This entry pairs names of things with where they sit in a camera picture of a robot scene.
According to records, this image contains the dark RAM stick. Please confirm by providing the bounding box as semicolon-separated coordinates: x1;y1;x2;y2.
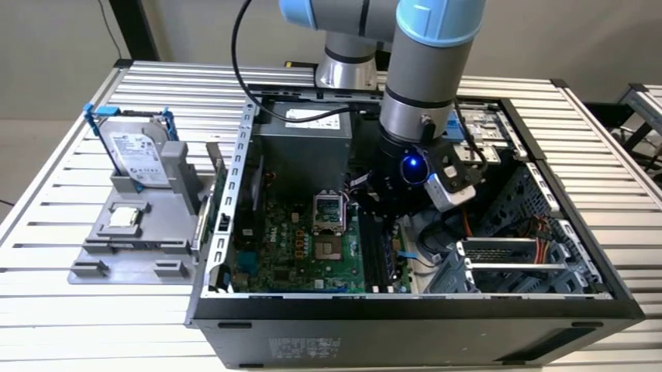
380;228;400;286
85;240;188;251

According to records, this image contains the black RAM slot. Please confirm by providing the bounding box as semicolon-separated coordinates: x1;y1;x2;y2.
360;215;384;291

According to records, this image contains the metal socket cover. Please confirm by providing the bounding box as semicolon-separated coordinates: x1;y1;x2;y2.
312;191;347;236

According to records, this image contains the grey power supply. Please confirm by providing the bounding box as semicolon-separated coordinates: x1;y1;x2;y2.
252;101;358;195

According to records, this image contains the blue drive latch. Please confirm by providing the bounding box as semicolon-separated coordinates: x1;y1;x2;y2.
443;111;462;140

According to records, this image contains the CPU socket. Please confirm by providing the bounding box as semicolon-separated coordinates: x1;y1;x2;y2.
314;236;347;264

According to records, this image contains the grey metal drive cage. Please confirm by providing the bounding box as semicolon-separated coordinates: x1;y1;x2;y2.
454;102;512;164

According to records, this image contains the grey disk bay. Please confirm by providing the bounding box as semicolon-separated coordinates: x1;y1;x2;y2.
428;236;595;294

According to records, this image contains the green motherboard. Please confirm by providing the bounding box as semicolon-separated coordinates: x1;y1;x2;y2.
230;192;415;294

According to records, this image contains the black rear fan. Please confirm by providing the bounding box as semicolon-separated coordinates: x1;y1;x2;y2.
235;153;266;251

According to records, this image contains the green graphics card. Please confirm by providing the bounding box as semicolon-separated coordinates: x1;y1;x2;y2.
191;139;230;257

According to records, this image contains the black PC case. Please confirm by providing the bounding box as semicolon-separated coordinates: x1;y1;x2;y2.
184;81;647;369

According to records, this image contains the grey parts rack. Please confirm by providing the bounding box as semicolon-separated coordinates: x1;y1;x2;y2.
67;141;213;286

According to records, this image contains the hard disk in blue carrier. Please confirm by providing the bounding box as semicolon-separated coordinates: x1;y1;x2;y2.
81;102;180;191

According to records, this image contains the silver CPU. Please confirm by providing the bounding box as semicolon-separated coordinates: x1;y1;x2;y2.
108;207;141;228

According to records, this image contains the metal slat side table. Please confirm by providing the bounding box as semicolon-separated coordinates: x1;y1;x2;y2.
618;82;662;171

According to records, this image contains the black camera bracket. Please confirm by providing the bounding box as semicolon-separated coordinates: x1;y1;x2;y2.
431;141;490;195

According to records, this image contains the black wire bundle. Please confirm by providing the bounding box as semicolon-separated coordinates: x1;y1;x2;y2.
418;215;462;269

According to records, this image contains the orange yellow wire bundle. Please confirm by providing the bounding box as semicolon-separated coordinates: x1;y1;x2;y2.
526;215;552;265

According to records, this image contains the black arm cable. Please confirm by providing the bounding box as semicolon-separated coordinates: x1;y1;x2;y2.
230;0;383;123

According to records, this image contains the thin black wall cable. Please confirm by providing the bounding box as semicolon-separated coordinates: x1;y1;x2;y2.
97;0;124;60

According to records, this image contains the black upright post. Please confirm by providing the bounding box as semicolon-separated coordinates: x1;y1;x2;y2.
107;0;159;61

